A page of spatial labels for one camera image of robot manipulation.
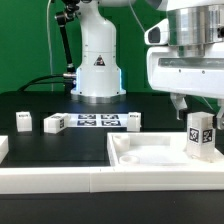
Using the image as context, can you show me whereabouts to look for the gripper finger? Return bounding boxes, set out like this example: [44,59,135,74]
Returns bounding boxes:
[216,99,224,130]
[170,93,187,120]

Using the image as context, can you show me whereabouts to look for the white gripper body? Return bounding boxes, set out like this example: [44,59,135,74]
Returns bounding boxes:
[146,44,224,99]

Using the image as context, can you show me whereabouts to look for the white square table top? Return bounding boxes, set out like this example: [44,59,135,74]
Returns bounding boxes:
[107,132,224,166]

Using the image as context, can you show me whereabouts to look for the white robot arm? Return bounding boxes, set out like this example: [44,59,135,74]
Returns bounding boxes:
[72,0,224,130]

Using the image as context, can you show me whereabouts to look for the printed tag sheet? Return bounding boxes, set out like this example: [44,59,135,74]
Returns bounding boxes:
[68,114,127,127]

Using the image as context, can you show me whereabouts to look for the white U-shaped fence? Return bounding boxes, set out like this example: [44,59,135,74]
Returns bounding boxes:
[0,134,224,195]

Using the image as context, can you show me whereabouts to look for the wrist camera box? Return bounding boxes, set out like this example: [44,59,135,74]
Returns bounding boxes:
[144,19,169,46]

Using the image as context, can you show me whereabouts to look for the white thin cable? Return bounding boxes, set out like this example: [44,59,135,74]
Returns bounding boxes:
[46,0,55,92]

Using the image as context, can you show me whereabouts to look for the black cables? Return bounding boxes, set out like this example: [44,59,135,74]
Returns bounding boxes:
[17,74,73,93]

